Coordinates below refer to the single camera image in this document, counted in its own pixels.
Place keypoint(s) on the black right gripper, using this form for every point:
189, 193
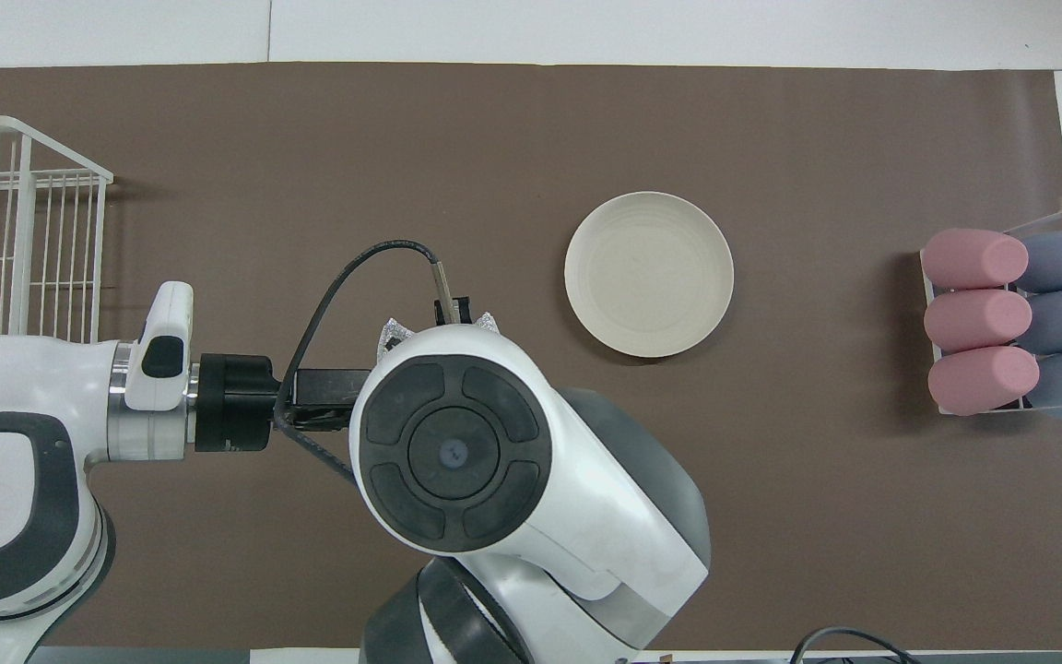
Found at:
462, 312

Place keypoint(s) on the brown table mat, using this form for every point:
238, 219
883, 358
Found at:
310, 184

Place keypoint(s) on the pink plastic cup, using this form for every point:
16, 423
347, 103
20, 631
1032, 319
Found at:
981, 380
973, 258
975, 320

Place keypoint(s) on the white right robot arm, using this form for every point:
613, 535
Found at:
586, 516

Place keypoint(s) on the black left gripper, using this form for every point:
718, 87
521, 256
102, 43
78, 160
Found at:
231, 401

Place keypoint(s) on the cream round plate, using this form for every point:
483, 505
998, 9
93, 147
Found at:
649, 274

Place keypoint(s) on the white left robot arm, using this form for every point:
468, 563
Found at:
33, 387

